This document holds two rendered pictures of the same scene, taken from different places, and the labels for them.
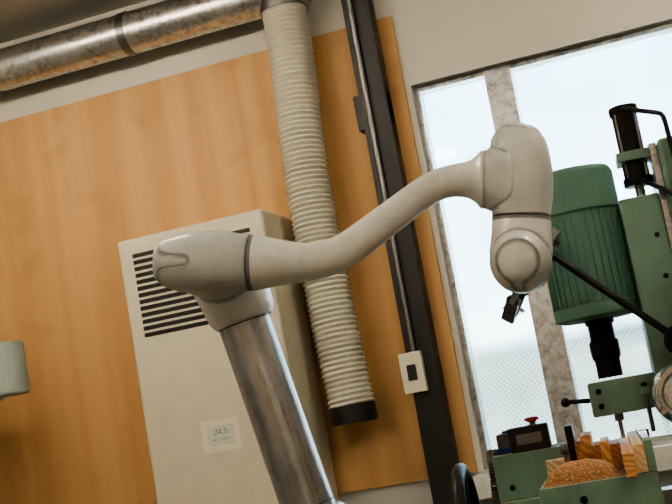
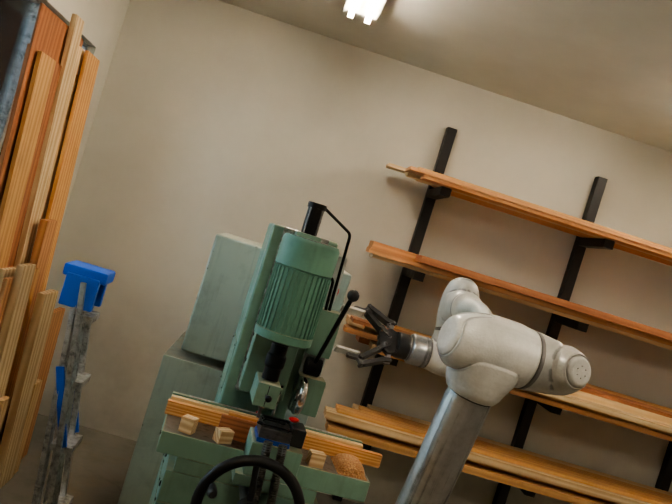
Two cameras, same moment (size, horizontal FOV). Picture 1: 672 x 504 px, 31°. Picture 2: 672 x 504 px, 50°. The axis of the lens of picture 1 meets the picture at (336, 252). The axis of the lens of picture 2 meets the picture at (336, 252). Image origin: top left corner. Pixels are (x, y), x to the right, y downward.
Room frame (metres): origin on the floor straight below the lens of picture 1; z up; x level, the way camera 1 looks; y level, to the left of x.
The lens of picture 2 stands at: (3.22, 1.51, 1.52)
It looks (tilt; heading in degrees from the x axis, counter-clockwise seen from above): 1 degrees down; 249
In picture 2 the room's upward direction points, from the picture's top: 17 degrees clockwise
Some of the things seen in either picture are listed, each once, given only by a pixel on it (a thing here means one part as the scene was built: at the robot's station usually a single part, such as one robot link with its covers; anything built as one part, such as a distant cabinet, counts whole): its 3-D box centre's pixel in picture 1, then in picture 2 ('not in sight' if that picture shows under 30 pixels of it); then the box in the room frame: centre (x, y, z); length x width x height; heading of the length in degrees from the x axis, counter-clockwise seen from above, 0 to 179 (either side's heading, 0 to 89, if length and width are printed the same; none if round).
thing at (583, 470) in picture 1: (580, 470); (350, 462); (2.26, -0.37, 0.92); 0.14 x 0.09 x 0.04; 79
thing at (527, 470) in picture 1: (531, 472); (271, 455); (2.53, -0.31, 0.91); 0.15 x 0.14 x 0.09; 169
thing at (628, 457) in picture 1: (627, 454); (276, 434); (2.46, -0.50, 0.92); 0.67 x 0.02 x 0.04; 169
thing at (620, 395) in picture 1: (625, 398); (265, 392); (2.52, -0.53, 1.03); 0.14 x 0.07 x 0.09; 79
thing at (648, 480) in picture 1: (578, 487); (264, 460); (2.51, -0.40, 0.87); 0.61 x 0.30 x 0.06; 169
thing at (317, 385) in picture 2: not in sight; (307, 394); (2.34, -0.66, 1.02); 0.09 x 0.07 x 0.12; 169
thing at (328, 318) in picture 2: not in sight; (322, 332); (2.34, -0.69, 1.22); 0.09 x 0.08 x 0.15; 79
